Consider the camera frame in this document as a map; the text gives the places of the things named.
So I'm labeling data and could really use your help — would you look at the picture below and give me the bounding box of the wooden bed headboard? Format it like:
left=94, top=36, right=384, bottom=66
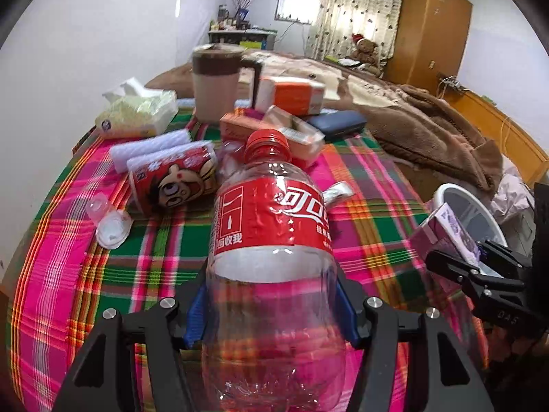
left=446, top=88, right=549, bottom=185

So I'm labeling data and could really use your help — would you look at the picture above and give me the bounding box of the cluttered shelf unit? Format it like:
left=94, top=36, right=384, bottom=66
left=209, top=26, right=277, bottom=52

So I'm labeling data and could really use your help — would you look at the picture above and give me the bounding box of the brown teddy bear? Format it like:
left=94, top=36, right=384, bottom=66
left=349, top=33, right=382, bottom=76

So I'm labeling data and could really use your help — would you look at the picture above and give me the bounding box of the orange and white box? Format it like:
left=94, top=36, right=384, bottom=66
left=253, top=76, right=327, bottom=116

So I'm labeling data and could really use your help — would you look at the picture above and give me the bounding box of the wooden wardrobe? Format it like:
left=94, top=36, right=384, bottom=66
left=384, top=0, right=472, bottom=89

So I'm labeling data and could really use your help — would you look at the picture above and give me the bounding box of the clear plastic bottle red label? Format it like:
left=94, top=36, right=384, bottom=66
left=201, top=130, right=348, bottom=412

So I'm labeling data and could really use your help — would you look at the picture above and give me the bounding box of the silver foil wrapper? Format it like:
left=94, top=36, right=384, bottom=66
left=322, top=181, right=357, bottom=207

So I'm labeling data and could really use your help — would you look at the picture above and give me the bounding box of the dark blue glasses case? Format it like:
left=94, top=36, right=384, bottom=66
left=306, top=110, right=367, bottom=142

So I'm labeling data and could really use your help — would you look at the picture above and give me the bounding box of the brown plush blanket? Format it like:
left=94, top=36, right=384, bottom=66
left=146, top=49, right=502, bottom=200

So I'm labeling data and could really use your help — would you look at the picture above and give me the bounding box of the white plastic trash bin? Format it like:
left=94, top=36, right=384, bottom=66
left=432, top=183, right=509, bottom=275

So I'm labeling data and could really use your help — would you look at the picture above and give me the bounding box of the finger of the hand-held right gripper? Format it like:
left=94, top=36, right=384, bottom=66
left=424, top=249, right=526, bottom=305
left=476, top=240, right=533, bottom=269

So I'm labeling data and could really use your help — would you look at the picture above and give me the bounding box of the plaid pink green cloth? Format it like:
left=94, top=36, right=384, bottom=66
left=6, top=107, right=490, bottom=412

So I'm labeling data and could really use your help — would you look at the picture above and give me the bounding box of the white rolled towel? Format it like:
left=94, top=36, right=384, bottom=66
left=109, top=129, right=191, bottom=174

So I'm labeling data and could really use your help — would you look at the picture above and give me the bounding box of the white and pink carton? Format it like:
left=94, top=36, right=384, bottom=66
left=261, top=105, right=327, bottom=168

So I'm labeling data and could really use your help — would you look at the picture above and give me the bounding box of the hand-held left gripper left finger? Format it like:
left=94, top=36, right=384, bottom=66
left=54, top=262, right=215, bottom=412

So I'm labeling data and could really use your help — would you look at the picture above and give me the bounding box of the red cartoon print can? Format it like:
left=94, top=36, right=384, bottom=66
left=126, top=141, right=219, bottom=215

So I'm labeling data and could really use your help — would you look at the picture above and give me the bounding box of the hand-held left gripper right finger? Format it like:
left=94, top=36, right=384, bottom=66
left=335, top=266, right=494, bottom=412

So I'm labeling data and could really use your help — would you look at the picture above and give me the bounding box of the small pink orange box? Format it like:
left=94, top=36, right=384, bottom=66
left=220, top=109, right=275, bottom=142

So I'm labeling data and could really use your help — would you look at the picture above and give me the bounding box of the patterned curtain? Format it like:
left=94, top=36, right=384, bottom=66
left=306, top=0, right=404, bottom=61

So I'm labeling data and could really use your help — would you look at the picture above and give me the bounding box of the purple drink carton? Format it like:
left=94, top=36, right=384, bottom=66
left=409, top=203, right=481, bottom=267

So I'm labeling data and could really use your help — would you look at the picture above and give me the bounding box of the pale pink bed sheet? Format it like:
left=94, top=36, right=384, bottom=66
left=489, top=159, right=537, bottom=224

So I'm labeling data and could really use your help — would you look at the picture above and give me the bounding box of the brown lidded mug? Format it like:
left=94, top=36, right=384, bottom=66
left=191, top=44, right=263, bottom=124

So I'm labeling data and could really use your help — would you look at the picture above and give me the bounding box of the small clear plastic cup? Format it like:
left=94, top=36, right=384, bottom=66
left=86, top=194, right=113, bottom=224
left=96, top=210, right=131, bottom=250

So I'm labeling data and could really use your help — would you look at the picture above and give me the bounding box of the soft tissue pack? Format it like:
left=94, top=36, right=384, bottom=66
left=95, top=78, right=179, bottom=140

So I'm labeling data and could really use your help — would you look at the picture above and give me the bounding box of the small window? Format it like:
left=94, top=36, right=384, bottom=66
left=276, top=0, right=320, bottom=22

